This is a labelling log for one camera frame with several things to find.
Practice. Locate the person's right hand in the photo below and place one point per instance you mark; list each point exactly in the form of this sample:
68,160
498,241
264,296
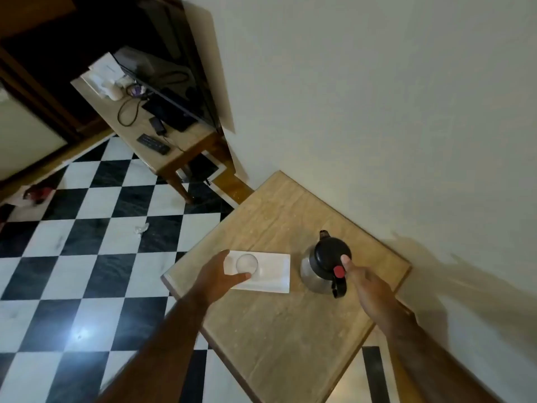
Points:
371,291

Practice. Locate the person's left hand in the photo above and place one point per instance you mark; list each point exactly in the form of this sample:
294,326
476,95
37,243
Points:
212,279

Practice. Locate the clear drinking glass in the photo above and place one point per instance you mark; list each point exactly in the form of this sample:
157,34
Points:
246,263

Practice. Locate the steel jug with black lid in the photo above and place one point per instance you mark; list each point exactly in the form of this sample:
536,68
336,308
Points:
325,258

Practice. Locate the person's left forearm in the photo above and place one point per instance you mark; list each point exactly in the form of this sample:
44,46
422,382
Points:
159,356

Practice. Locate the person's right forearm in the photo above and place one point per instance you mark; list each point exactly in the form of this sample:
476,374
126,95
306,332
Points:
423,365

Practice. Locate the white rectangular tray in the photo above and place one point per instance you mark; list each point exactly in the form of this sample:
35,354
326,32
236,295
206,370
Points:
272,272

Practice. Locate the crumpled white tissue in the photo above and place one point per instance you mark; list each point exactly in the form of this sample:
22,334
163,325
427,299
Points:
141,229

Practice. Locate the wooden television table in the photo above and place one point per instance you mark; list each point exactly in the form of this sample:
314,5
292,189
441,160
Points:
189,140

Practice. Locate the black remote control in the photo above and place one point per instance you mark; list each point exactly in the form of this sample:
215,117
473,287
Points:
153,144

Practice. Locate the black power adapter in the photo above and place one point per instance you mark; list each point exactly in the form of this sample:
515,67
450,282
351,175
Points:
157,125

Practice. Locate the red item on white paper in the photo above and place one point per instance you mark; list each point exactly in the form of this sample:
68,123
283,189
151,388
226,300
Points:
40,193

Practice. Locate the black flat television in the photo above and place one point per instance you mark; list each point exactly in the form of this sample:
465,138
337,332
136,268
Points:
184,88

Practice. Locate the small purple object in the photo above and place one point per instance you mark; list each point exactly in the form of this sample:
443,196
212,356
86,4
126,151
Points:
136,91

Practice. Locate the small white cup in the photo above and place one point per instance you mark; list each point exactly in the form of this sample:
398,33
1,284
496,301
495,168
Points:
112,90

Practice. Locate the white mini fridge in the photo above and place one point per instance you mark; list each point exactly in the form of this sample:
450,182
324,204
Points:
25,138

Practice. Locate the white papers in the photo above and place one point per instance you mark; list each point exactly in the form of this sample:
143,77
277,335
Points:
98,73

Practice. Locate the brown wooden door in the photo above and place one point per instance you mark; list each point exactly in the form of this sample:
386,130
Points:
29,46

